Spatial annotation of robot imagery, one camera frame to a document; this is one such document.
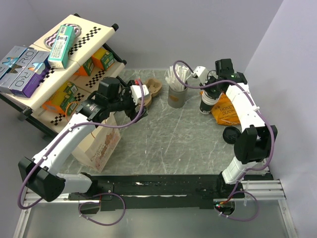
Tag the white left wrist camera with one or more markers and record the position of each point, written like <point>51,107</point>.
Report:
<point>136,92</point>

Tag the orange green box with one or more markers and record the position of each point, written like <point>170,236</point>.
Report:
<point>86,69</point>
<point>62,101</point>
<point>103,59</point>

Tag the grey straw holder cup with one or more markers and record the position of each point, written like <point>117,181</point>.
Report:
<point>176,95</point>

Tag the teal product box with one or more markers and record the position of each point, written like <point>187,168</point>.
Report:
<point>58,57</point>

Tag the purple wavy pouch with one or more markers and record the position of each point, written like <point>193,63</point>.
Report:
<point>50,40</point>

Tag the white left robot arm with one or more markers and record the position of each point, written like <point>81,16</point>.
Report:
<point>41,173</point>

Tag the orange green box upper left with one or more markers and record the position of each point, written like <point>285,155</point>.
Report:
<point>86,69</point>

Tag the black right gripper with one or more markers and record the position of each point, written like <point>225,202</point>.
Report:
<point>214,95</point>

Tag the cream tiered display shelf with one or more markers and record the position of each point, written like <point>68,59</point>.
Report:
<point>93,36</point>

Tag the silver R+O box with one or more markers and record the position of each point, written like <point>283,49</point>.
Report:
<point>7,63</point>

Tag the orange potato chips bag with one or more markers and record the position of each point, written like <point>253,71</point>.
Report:
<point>224,112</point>

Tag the orange green box lower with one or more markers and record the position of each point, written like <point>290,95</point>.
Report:
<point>62,101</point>

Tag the orange green box upper right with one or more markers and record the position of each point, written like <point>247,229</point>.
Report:
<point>103,59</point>

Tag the brown paper takeout bag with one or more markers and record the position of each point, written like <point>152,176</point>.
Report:
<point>96,148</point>

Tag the black plastic cup lid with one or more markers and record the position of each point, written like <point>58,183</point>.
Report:
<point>231,134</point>

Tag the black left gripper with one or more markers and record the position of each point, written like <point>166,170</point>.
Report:
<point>132,112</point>

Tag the brown cardboard cup carrier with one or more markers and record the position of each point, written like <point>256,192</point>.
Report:
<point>154,87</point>

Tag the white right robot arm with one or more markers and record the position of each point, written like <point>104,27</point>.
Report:
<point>253,149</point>

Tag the stack of paper cups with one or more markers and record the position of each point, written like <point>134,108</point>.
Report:
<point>207,103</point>

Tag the purple R+O box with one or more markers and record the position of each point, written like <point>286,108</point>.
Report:
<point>32,75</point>

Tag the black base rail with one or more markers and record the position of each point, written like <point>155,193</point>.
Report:
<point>156,191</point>

